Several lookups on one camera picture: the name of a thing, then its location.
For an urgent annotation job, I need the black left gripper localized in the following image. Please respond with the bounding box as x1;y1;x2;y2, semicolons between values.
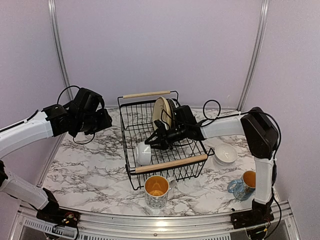
75;107;113;135

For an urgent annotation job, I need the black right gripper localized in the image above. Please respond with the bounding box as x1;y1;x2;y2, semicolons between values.
145;123;188;150

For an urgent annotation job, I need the white bowl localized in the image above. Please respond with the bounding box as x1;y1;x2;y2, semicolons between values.
135;141;152;166
213;143;238;166

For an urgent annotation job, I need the cream gold rimmed plate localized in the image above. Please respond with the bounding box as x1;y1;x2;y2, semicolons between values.
152;96;172;130

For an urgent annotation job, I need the black wire dish rack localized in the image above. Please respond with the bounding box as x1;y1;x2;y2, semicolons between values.
117;91;215;191

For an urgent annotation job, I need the grey reindeer plate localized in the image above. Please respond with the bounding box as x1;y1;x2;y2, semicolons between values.
167;98;178;121

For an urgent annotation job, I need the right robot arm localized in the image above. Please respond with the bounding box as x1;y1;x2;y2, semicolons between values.
140;135;255;217

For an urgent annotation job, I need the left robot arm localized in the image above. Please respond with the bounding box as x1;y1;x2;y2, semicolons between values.
0;87;112;223

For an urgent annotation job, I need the patterned mug yellow inside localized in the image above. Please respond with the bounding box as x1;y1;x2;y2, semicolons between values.
144;175;177;209

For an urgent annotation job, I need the blue mug yellow inside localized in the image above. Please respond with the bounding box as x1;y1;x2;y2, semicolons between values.
227;170;256;201

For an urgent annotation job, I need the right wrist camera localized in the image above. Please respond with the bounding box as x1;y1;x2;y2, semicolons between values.
153;119;168;133

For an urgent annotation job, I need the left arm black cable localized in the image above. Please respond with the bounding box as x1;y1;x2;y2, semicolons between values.
56;84;96;145

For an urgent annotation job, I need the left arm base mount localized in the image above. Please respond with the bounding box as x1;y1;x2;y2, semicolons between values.
36;209;80;228

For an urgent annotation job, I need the left aluminium frame post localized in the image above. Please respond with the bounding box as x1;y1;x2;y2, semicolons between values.
48;0;71;88

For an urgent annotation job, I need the aluminium frame post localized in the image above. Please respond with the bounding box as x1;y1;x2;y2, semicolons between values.
236;0;270;112
48;0;71;88

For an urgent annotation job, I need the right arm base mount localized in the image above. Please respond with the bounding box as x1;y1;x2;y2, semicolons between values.
230;209;275;229

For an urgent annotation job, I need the front aluminium rail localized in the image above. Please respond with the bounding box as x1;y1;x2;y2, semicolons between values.
8;201;302;240

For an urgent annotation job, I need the right aluminium frame post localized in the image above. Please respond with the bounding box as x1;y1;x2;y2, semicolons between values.
236;0;270;112

